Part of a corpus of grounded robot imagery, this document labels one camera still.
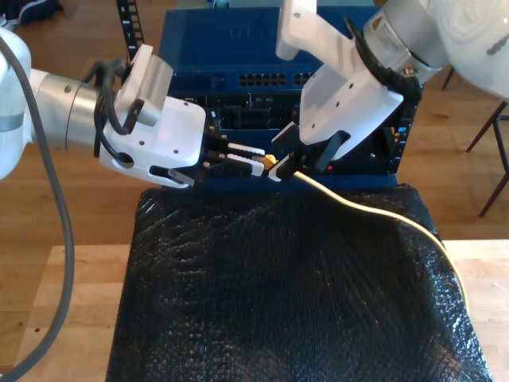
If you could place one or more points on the black rack server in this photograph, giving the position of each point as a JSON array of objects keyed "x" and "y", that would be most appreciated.
[{"x": 246, "y": 111}]

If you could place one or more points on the small grey object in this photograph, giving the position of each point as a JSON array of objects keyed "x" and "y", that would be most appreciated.
[{"x": 220, "y": 3}]

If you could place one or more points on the black bubble wrap mat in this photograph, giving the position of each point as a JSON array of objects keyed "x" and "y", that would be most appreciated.
[{"x": 278, "y": 318}]

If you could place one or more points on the dark blue sneaker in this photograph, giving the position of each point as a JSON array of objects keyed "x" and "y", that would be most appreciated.
[{"x": 40, "y": 10}]

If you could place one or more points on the white sneaker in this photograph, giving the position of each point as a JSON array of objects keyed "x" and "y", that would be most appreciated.
[{"x": 3, "y": 20}]

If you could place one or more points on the blue rack base plate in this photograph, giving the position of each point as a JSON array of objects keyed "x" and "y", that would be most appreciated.
[{"x": 238, "y": 185}]

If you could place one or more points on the black perforated rack post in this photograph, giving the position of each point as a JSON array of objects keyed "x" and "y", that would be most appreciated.
[
  {"x": 130, "y": 28},
  {"x": 401, "y": 139}
]

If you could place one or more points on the blue Netgear network switch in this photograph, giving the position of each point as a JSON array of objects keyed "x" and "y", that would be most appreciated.
[{"x": 218, "y": 44}]

